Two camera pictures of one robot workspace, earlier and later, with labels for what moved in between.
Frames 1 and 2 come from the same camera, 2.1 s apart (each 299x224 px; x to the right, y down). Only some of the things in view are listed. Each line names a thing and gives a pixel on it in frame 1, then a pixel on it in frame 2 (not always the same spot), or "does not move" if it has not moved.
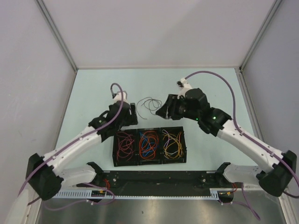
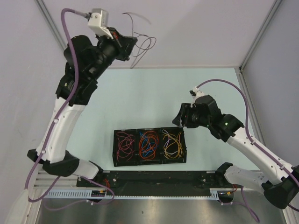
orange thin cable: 148,143 does not move
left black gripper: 131,118 → 124,44
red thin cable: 125,150 does not move
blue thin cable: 147,146 does not move
